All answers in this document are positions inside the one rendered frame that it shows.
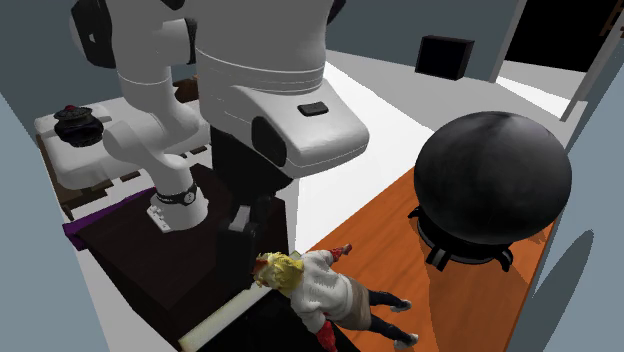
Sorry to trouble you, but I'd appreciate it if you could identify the blond doll in white sweater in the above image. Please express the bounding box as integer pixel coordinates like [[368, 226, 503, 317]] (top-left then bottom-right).
[[251, 243, 420, 352]]

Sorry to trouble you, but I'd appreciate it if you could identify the black lidded pot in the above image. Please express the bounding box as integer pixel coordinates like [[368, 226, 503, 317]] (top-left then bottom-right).
[[52, 104, 106, 149]]

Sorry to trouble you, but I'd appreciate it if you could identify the black round chair on base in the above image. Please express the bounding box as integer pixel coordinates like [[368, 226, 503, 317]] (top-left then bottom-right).
[[407, 110, 574, 273]]

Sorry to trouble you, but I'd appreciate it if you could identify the black cube box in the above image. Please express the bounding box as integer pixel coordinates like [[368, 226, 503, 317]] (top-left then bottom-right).
[[414, 34, 476, 82]]

